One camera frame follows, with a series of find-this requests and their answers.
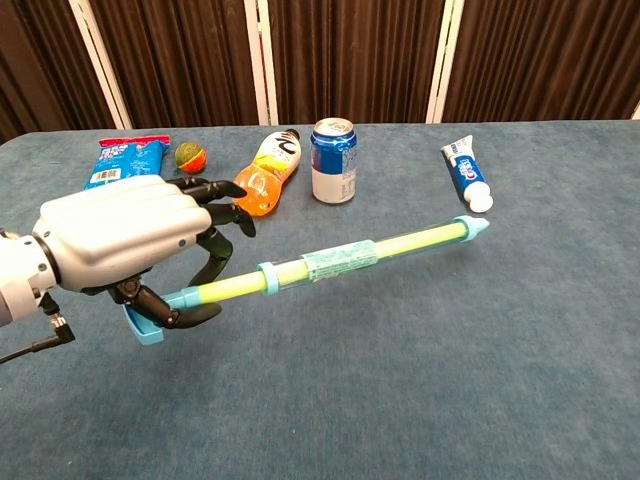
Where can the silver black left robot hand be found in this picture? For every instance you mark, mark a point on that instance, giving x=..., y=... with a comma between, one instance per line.
x=120, y=230

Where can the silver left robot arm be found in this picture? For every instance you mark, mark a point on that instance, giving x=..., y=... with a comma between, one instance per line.
x=15, y=285

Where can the orange green small ball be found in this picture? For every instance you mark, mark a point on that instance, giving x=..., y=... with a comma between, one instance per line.
x=191, y=158

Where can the blue velvet tablecloth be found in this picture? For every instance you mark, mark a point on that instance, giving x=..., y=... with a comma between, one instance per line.
x=320, y=425

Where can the blue white drink can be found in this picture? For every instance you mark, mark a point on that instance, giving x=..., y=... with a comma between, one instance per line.
x=334, y=170

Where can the brown pleated curtain panel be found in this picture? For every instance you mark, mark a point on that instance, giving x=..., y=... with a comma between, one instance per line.
x=180, y=60
x=35, y=65
x=545, y=55
x=355, y=55

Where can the orange drink plastic bottle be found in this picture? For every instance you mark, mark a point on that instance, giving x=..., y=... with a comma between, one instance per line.
x=270, y=165

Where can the blue red snack packet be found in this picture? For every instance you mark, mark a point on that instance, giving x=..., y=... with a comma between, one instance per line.
x=130, y=155

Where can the blue white toothpaste tube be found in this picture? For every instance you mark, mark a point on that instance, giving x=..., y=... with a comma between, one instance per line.
x=467, y=172

